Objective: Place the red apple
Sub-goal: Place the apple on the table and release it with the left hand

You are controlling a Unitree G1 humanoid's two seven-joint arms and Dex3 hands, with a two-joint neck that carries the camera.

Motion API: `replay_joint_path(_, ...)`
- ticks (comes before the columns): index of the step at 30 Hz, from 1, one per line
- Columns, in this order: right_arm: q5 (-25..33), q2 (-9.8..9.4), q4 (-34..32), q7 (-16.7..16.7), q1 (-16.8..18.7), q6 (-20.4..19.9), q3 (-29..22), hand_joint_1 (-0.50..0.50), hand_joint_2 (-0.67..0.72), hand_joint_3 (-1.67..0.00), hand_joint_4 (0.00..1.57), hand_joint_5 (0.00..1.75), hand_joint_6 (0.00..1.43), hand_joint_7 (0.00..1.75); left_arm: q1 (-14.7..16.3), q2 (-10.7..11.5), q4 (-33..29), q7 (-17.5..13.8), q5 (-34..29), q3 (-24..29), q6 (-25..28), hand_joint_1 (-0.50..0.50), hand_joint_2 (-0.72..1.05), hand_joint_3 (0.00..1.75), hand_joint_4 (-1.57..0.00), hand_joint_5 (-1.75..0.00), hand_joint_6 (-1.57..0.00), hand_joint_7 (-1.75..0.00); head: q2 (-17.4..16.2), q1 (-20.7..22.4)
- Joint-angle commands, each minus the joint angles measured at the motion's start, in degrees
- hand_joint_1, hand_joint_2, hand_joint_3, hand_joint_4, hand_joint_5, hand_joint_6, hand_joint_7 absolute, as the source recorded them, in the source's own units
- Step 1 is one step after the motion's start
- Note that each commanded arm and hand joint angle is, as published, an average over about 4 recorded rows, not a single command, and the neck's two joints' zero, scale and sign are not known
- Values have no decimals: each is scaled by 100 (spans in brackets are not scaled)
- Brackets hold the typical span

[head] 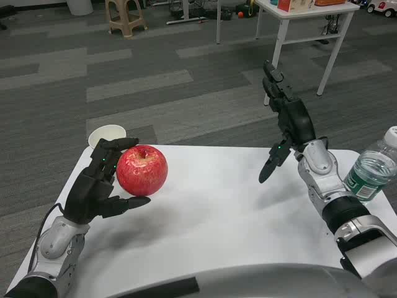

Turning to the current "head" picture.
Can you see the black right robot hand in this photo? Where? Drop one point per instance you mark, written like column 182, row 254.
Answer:
column 297, row 121

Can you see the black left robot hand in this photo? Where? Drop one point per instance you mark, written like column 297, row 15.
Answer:
column 85, row 192

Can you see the red apple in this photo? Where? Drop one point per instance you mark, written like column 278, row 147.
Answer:
column 142, row 172

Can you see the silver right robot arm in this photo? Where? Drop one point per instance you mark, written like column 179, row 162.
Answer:
column 328, row 186

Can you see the white paper cup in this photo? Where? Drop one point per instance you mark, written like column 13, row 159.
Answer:
column 107, row 133

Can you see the clear plastic water bottle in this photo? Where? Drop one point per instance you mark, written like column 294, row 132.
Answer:
column 370, row 170

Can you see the red and white carton box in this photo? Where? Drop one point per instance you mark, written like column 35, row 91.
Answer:
column 294, row 4

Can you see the flat orange box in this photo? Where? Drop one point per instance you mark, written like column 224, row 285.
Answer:
column 328, row 2

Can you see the white desk leg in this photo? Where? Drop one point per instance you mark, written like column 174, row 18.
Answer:
column 218, row 21

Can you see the white toy car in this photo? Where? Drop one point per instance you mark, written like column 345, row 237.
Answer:
column 383, row 7

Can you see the white desk foot bar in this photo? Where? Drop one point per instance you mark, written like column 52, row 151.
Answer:
column 186, row 20

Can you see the silver robot chest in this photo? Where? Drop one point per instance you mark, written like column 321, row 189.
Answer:
column 279, row 281

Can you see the beige plastic stool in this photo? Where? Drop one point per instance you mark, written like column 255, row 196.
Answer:
column 127, row 21

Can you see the white waste bin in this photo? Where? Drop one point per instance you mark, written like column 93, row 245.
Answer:
column 79, row 7

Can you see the white metal frame table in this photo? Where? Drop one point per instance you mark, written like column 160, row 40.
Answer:
column 310, row 14

